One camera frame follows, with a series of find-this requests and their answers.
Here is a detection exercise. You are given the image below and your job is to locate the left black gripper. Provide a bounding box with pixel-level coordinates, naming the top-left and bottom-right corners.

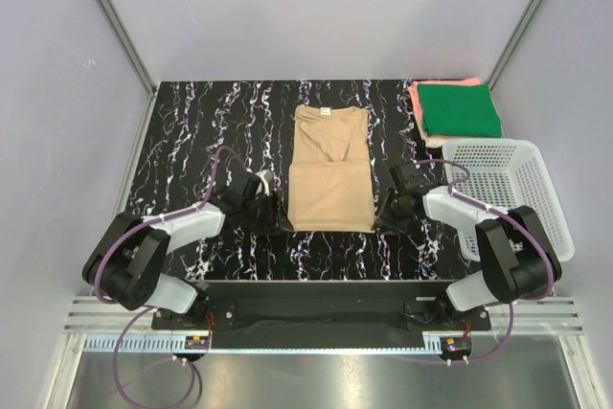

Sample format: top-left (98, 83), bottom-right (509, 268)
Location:
top-left (241, 191), bottom-right (293, 236)

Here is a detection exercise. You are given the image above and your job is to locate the beige t shirt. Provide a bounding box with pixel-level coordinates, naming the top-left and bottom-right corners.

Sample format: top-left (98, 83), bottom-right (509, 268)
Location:
top-left (288, 104), bottom-right (375, 233)

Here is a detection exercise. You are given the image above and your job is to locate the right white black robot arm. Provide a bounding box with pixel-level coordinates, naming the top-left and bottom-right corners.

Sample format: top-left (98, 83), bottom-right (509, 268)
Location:
top-left (375, 162), bottom-right (562, 329)

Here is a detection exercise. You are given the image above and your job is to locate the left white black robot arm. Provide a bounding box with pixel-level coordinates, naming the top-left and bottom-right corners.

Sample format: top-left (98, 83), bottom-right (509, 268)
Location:
top-left (82, 170), bottom-right (293, 329)

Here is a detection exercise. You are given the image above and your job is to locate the cream folded t shirt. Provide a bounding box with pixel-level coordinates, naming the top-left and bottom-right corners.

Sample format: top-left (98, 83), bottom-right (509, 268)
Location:
top-left (423, 135), bottom-right (453, 148)

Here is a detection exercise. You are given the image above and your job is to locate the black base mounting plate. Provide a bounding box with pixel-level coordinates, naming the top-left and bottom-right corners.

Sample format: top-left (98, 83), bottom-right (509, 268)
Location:
top-left (150, 281), bottom-right (491, 344)

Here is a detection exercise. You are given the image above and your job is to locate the green folded t shirt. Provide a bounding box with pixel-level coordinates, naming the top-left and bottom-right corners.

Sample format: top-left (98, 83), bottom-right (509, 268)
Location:
top-left (418, 84), bottom-right (503, 138)

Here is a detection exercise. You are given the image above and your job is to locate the white plastic mesh basket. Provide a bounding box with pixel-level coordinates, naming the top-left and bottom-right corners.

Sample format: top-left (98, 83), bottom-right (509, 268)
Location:
top-left (442, 138), bottom-right (575, 262)

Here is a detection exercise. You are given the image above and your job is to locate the pink folded t shirt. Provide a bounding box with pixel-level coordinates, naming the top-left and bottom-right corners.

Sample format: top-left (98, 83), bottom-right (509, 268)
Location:
top-left (408, 78), bottom-right (481, 137)

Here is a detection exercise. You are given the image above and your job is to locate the left small circuit board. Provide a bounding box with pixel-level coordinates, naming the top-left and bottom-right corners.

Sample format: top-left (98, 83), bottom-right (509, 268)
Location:
top-left (185, 335), bottom-right (211, 350)

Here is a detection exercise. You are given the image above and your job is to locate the small circuit board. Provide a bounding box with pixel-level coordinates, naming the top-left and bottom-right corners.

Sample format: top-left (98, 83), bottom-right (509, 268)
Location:
top-left (445, 337), bottom-right (472, 352)
top-left (185, 335), bottom-right (211, 350)

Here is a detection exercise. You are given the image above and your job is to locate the right small circuit board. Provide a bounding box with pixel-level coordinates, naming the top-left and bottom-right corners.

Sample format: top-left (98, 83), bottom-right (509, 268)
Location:
top-left (445, 337), bottom-right (472, 352)

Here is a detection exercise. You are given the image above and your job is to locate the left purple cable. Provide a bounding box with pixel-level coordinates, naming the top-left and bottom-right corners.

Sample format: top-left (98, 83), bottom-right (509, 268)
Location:
top-left (93, 146), bottom-right (248, 408)

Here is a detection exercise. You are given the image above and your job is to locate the aluminium rail profile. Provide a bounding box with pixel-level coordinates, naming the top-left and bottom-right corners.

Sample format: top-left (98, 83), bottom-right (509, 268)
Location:
top-left (64, 296), bottom-right (159, 333)

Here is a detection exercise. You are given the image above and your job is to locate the grey slotted cable duct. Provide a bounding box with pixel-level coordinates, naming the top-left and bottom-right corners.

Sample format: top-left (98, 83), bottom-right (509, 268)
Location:
top-left (84, 332), bottom-right (442, 355)

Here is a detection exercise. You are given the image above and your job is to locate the left aluminium frame post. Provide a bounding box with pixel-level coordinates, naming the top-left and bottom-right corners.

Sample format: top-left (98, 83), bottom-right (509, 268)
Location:
top-left (71, 0), bottom-right (159, 97)

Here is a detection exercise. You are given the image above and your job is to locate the aluminium frame post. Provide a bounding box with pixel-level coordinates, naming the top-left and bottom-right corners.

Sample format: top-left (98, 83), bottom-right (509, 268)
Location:
top-left (487, 0), bottom-right (546, 90)
top-left (71, 0), bottom-right (159, 97)

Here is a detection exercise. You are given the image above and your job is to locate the right aluminium frame post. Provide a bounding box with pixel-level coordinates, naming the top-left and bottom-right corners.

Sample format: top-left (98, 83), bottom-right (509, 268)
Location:
top-left (487, 0), bottom-right (546, 90)

